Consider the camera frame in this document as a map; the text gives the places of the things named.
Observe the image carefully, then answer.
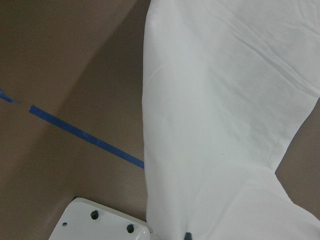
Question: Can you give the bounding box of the white printed long-sleeve shirt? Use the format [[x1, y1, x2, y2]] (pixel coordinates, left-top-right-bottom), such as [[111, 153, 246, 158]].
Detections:
[[142, 0, 320, 240]]

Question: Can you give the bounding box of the white camera stand column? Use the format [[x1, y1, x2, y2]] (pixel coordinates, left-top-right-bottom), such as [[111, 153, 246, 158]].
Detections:
[[49, 197, 152, 240]]

